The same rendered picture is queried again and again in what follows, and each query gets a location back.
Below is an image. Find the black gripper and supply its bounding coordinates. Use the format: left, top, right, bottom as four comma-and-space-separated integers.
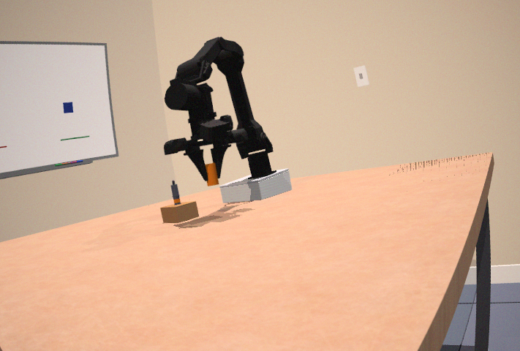
164, 108, 249, 181

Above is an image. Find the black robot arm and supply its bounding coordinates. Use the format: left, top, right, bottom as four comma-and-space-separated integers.
165, 37, 276, 179

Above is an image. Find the grey marker with orange band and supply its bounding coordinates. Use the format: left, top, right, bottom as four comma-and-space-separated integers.
171, 181, 181, 205

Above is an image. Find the tan wooden block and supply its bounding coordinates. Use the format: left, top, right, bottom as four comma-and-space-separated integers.
160, 201, 199, 223

